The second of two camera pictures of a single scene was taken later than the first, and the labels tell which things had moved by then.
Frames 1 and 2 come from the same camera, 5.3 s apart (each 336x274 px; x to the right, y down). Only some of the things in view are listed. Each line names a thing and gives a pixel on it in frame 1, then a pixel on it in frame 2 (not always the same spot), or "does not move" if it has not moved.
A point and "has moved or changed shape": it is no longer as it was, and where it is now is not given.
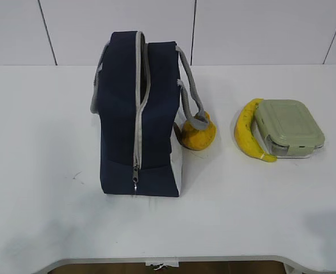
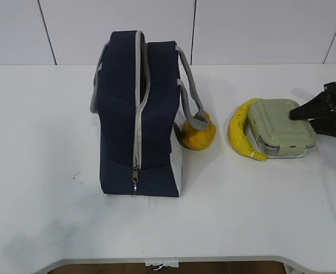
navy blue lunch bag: [136, 92] does not move
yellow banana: [245, 133] has moved or changed shape
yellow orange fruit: [194, 138] does not move
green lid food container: [288, 128] has moved or changed shape
